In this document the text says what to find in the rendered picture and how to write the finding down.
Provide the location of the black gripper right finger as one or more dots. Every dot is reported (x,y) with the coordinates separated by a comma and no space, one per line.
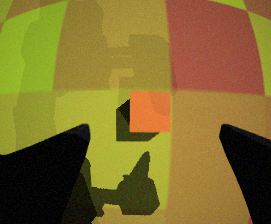
(250,158)

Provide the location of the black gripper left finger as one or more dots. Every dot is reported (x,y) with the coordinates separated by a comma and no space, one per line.
(36,182)

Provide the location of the orange block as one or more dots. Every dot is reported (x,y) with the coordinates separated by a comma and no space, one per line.
(150,111)

